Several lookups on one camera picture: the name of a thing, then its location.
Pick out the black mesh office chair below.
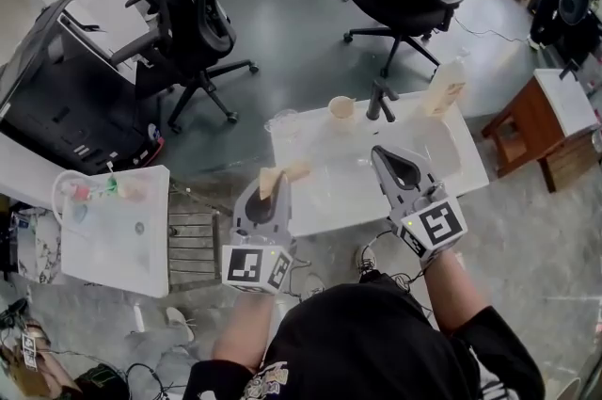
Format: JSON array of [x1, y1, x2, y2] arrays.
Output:
[[110, 0, 260, 134]]

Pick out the person's shoe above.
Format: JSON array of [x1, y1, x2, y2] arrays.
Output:
[[355, 245, 380, 281], [300, 273, 325, 300]]

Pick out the black equipment cabinet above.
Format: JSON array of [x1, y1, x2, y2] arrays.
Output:
[[0, 0, 166, 176]]

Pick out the person's left forearm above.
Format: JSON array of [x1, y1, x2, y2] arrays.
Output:
[[211, 289, 278, 374]]

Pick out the large white washbasin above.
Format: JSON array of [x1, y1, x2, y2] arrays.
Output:
[[263, 89, 490, 238]]

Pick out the wooden cabinet with white top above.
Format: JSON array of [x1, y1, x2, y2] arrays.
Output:
[[482, 68, 602, 195]]

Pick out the white washbasin with white faucet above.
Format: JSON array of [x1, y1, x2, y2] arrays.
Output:
[[50, 165, 171, 298]]

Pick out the metal frame rack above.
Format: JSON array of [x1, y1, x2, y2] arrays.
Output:
[[166, 184, 234, 291]]

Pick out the person's black t-shirt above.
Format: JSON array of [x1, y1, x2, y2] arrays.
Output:
[[181, 270, 547, 400]]

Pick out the curved white faucet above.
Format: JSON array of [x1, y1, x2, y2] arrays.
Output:
[[50, 170, 90, 225]]

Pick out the beige cup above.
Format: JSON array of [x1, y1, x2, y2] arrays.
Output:
[[327, 95, 357, 134]]

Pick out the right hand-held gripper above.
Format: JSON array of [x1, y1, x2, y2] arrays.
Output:
[[371, 146, 468, 260]]

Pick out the person's right forearm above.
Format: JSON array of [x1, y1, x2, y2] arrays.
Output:
[[420, 247, 495, 338]]

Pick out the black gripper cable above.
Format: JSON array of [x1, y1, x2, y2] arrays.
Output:
[[361, 228, 436, 324]]

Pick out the black basin faucet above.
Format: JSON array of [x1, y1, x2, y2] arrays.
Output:
[[365, 78, 401, 124]]

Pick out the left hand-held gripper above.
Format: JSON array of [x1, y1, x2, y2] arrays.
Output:
[[220, 178, 298, 296]]

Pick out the person's left shoe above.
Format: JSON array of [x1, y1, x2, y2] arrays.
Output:
[[300, 273, 325, 300]]

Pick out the clear glass cup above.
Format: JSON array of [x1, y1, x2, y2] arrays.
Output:
[[264, 108, 302, 140]]

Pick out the person's right shoe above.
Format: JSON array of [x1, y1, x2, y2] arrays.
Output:
[[355, 245, 380, 281]]

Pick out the pale pump soap bottle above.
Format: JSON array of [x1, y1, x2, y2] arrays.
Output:
[[420, 47, 471, 120]]

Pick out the marbled stone slab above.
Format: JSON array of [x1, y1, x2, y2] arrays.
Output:
[[13, 207, 65, 286]]

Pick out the white counter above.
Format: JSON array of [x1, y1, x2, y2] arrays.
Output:
[[0, 132, 62, 211]]

